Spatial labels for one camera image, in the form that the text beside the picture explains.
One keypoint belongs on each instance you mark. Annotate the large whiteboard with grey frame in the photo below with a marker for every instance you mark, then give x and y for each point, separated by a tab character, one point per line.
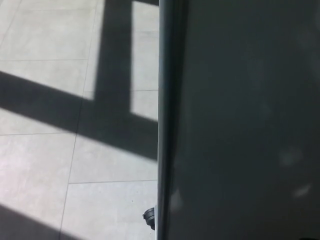
237	112

